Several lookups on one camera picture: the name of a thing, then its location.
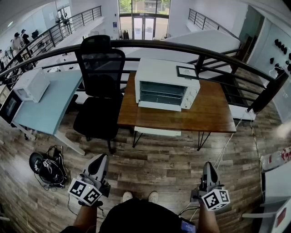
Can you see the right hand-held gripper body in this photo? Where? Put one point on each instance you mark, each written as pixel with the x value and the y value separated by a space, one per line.
pixel 216 199

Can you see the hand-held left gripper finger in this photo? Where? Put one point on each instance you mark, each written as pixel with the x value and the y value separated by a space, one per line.
pixel 103 170
pixel 88 170

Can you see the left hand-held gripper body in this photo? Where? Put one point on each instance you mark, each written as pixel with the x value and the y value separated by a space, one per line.
pixel 91 193

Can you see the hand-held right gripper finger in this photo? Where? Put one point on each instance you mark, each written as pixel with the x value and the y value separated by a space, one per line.
pixel 214 179
pixel 205 175

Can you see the person's right forearm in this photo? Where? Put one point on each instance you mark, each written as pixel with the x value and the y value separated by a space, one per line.
pixel 208 221

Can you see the person's left forearm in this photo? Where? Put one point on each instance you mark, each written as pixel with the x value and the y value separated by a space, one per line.
pixel 85 218

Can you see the white microwave oven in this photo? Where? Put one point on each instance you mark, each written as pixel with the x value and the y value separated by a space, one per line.
pixel 34 84

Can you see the white toaster oven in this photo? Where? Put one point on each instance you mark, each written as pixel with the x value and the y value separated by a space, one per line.
pixel 163 70

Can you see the clothes rack with dark coats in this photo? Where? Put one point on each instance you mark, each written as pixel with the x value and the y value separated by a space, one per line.
pixel 124 34

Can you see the person's left shoe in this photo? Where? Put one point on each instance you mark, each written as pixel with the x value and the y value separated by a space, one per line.
pixel 127 196

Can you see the person's shoe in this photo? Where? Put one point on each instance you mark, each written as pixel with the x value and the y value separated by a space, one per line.
pixel 127 196
pixel 153 196

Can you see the phone with blue screen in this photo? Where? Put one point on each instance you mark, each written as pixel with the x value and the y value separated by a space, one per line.
pixel 187 226

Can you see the black round helmet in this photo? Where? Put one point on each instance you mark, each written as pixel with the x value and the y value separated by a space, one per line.
pixel 36 162

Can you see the person's black top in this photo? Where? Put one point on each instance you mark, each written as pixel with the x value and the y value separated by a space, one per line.
pixel 141 218

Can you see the person's right shoe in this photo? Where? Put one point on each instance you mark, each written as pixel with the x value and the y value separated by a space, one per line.
pixel 153 196

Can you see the brown wooden table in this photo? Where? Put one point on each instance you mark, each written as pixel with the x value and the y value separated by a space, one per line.
pixel 204 111

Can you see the white side table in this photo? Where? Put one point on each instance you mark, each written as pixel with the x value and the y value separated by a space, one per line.
pixel 278 182

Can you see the plastic bag with red print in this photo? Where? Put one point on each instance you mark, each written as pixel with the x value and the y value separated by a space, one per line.
pixel 276 158

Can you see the light blue desk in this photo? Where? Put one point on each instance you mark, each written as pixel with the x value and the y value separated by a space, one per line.
pixel 52 102

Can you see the black office chair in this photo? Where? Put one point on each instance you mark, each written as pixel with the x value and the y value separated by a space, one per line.
pixel 100 68

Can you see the black framed picture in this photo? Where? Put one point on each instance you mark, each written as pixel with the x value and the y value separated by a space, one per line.
pixel 187 72

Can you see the white tall cabinet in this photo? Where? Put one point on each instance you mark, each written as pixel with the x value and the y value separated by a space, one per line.
pixel 96 33

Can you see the dark curved railing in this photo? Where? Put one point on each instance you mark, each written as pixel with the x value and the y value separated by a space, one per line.
pixel 159 44

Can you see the long black balcony railing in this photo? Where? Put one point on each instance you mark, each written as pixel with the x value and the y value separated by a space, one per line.
pixel 52 31

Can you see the short black stair railing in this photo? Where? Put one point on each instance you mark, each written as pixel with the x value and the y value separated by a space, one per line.
pixel 204 20

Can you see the glass entrance doors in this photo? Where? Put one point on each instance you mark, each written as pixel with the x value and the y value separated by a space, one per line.
pixel 144 20

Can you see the blue wall notice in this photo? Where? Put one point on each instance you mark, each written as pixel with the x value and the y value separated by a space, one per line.
pixel 114 25

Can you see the cluster of black wall-hung objects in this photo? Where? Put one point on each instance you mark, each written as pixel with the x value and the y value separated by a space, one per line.
pixel 283 49

